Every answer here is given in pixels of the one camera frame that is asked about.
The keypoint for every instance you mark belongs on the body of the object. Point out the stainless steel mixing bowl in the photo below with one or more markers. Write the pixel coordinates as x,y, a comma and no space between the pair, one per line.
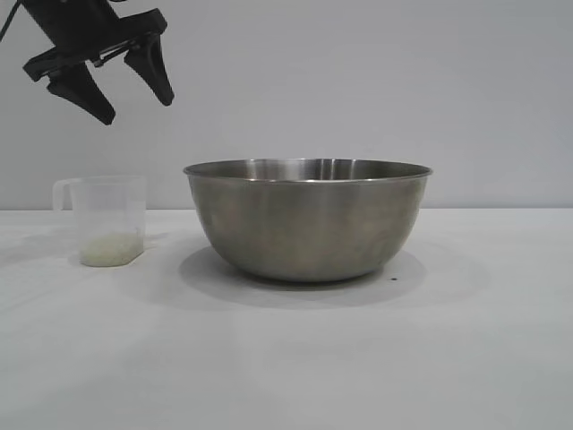
309,224

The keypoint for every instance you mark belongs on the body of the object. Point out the white rice grains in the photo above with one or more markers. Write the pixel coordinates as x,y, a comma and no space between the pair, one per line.
112,253

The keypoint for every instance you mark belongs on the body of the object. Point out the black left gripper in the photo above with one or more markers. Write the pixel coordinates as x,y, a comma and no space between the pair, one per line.
80,31

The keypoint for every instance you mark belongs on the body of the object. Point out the clear plastic measuring cup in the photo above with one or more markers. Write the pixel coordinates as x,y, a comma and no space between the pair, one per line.
112,210

